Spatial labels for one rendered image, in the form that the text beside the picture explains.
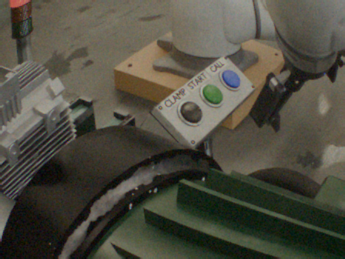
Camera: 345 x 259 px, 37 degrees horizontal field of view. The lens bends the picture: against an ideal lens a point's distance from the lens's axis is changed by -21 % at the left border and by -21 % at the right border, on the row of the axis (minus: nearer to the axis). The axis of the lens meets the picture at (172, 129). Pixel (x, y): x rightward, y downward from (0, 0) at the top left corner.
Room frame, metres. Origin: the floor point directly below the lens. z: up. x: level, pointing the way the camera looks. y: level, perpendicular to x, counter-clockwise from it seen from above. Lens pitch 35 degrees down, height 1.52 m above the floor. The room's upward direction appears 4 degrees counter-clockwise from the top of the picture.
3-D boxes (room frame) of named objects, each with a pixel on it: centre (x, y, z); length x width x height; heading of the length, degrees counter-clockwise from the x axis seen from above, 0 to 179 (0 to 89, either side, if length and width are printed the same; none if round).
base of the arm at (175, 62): (1.21, -0.07, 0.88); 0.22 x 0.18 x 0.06; 53
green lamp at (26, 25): (1.13, 0.34, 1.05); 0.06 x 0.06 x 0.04
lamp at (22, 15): (1.13, 0.34, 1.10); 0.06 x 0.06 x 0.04
